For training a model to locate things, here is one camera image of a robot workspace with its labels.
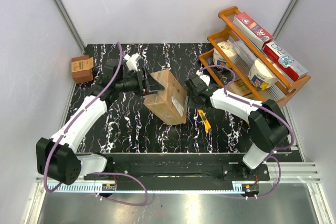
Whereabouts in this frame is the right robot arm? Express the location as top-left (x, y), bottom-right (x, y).
top-left (185, 75), bottom-right (290, 180)

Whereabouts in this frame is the upper beige cleaning pad pack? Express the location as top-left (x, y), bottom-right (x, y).
top-left (227, 80), bottom-right (251, 97)

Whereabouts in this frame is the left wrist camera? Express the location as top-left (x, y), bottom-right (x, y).
top-left (123, 53), bottom-right (141, 72)

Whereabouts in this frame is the brown cardboard express box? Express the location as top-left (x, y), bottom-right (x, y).
top-left (144, 69), bottom-right (187, 125)

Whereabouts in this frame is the red cleaning pad pack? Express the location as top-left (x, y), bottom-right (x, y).
top-left (71, 55), bottom-right (94, 84)

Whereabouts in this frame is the lower beige cleaning pad pack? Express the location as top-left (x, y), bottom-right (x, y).
top-left (244, 93), bottom-right (263, 101)

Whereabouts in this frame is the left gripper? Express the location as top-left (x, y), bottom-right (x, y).
top-left (117, 66), bottom-right (165, 97)

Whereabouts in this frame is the right toilet paper roll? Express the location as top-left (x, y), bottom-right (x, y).
top-left (248, 59), bottom-right (278, 90)

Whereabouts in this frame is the red white toothpaste box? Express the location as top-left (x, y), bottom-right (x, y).
top-left (233, 12), bottom-right (273, 50)

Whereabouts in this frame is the red silver toothpaste box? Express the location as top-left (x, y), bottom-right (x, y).
top-left (263, 40), bottom-right (309, 81)

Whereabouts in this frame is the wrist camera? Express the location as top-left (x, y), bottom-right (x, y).
top-left (123, 53), bottom-right (141, 72)
top-left (199, 74), bottom-right (211, 86)

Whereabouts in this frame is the beige cleaning pad pack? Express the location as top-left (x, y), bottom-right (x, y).
top-left (244, 93), bottom-right (263, 101)
top-left (227, 80), bottom-right (251, 97)

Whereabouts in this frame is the yellow utility knife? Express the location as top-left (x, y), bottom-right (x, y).
top-left (197, 110), bottom-right (212, 133)

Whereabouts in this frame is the orange wooden shelf rack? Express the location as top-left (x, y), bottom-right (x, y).
top-left (199, 6), bottom-right (310, 107)

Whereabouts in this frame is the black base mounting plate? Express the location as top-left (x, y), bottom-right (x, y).
top-left (85, 153), bottom-right (270, 193)

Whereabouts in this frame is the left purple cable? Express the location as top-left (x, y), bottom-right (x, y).
top-left (41, 41), bottom-right (152, 206)

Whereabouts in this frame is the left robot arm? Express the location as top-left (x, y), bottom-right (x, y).
top-left (36, 59), bottom-right (165, 186)

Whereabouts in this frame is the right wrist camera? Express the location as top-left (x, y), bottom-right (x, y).
top-left (199, 74), bottom-right (211, 86)

